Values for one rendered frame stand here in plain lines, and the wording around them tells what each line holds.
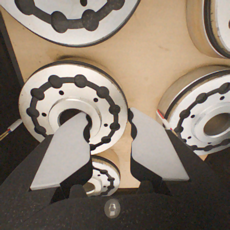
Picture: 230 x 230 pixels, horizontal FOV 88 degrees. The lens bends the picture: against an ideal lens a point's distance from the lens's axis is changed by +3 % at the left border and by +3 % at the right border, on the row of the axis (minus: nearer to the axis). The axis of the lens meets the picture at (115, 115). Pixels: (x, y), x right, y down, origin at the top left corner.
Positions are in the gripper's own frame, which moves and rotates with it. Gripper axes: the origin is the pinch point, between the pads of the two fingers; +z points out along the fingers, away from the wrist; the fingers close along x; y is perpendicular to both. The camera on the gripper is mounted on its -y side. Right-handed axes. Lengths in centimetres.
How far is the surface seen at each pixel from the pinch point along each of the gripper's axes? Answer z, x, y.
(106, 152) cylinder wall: 0.7, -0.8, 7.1
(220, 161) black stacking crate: 0.2, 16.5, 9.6
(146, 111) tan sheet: 2.0, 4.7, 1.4
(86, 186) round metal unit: -0.8, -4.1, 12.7
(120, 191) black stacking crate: 1.5, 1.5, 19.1
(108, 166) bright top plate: -1.2, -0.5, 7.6
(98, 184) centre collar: -1.7, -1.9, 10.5
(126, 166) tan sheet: 2.0, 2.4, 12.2
